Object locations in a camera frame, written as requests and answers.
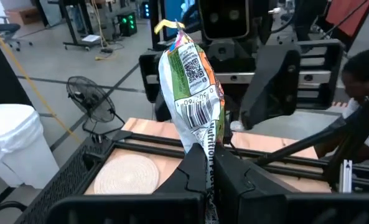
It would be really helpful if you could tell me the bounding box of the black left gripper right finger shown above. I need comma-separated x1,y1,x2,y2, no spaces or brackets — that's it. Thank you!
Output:
214,144,297,224

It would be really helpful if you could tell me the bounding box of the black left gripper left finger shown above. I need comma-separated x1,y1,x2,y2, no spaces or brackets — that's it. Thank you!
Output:
154,142,208,194

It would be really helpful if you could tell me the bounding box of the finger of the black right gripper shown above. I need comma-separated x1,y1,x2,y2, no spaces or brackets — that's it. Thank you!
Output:
154,92,172,123
239,43,302,131

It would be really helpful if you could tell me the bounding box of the green white granola bar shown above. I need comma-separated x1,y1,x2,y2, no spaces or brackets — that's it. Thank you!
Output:
154,19,226,224

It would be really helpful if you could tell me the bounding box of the person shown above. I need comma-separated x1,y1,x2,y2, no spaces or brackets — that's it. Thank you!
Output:
314,48,369,160

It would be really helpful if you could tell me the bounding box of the white flat disc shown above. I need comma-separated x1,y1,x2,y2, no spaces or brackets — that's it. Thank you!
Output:
93,154,161,195

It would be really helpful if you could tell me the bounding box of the red panel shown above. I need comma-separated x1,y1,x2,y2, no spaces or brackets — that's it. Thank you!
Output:
325,0,369,37

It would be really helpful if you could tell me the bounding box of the black floor fan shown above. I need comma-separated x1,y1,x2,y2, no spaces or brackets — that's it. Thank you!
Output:
65,75,126,144

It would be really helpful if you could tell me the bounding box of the device with green lights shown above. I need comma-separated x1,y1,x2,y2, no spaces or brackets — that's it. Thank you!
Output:
118,11,138,37

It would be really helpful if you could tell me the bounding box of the monitor with blue screen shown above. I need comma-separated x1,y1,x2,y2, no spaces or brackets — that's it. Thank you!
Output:
149,0,203,50

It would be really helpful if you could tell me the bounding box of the white trash bin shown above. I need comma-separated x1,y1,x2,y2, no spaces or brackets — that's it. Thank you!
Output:
0,103,60,190

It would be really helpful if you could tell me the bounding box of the black partition screen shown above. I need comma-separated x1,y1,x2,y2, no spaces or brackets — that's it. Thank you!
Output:
0,26,34,106

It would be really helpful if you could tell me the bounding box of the cardboard box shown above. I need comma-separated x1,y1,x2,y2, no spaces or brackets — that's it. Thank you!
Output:
4,6,41,26

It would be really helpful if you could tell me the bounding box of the black office chair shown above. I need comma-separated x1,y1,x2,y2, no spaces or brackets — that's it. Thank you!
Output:
0,2,34,52

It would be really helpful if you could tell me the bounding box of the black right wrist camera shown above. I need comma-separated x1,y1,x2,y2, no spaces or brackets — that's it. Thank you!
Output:
199,0,259,40

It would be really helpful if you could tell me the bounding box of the silver aluminium bracket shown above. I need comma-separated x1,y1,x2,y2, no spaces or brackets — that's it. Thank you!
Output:
339,159,353,194

